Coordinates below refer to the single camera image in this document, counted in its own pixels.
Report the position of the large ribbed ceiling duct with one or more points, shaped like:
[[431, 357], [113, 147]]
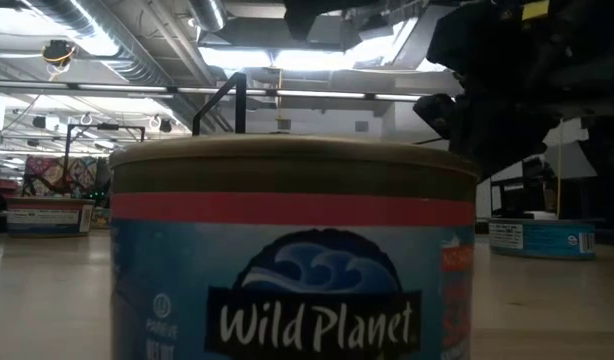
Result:
[[137, 70]]

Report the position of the silver-lid blue-label can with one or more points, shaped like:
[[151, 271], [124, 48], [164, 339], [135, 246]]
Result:
[[542, 240]]

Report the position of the colourful patterned cloth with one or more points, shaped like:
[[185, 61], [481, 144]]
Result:
[[57, 175]]

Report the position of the black stand frame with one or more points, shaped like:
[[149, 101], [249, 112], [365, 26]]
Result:
[[107, 127]]

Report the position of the round metal ceiling duct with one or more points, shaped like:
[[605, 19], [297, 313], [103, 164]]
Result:
[[207, 12]]

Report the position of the black yellow ceiling reel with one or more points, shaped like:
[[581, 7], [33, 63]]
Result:
[[57, 52]]

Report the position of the long ceiling light tube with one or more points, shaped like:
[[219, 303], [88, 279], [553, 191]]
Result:
[[122, 88]]

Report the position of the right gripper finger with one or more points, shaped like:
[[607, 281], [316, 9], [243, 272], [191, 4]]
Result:
[[437, 117], [497, 145]]

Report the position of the gold-lid Wild Planet can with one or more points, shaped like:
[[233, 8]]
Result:
[[47, 217], [287, 250]]

